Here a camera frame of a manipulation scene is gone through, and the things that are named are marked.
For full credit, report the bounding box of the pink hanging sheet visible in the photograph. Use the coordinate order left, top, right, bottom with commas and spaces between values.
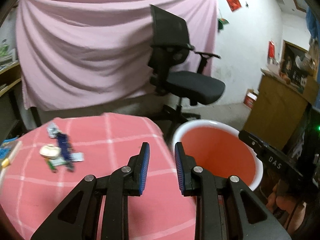
15, 0, 218, 112

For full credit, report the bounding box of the stack of books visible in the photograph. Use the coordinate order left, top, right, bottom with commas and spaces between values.
0, 38, 18, 68

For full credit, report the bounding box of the green cap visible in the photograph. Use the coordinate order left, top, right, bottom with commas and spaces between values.
217, 17, 229, 30

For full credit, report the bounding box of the red paper wall decoration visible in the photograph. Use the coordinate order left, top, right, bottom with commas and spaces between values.
222, 0, 242, 12

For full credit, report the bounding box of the silver blue wrapper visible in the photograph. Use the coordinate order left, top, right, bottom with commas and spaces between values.
47, 123, 61, 139

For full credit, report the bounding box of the blue cover book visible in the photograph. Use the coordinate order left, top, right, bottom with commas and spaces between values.
0, 139, 22, 161

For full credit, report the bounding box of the wooden shelf unit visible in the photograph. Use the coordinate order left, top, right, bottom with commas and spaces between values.
0, 62, 23, 140

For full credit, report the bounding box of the person's right hand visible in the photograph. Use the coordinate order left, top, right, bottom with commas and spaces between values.
266, 180, 307, 222

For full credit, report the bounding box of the blue dotted curtain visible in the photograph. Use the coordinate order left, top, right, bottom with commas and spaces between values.
305, 6, 320, 39

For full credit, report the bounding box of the wooden cabinet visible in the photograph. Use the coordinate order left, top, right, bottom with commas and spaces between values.
244, 68, 314, 152

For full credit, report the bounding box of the black office chair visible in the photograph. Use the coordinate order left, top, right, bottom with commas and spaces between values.
148, 4, 226, 140

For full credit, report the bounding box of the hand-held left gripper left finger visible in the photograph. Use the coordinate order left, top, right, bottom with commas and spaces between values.
30, 142, 150, 240

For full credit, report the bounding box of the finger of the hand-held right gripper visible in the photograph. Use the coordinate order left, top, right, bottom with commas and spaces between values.
238, 129, 267, 161

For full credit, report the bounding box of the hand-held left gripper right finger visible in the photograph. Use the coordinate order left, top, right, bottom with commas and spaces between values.
174, 142, 292, 240

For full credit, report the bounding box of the red checked blanket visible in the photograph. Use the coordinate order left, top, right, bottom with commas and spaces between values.
0, 112, 198, 240

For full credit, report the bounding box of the orange plastic bucket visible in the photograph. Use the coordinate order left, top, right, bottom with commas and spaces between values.
172, 120, 264, 192

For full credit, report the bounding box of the white green medicine packet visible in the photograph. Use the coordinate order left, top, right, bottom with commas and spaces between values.
54, 152, 85, 167

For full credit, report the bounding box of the beige round lid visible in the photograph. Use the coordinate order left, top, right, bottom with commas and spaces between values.
39, 144, 62, 159

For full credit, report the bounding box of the framed picture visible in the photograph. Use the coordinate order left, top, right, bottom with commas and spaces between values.
280, 39, 310, 87

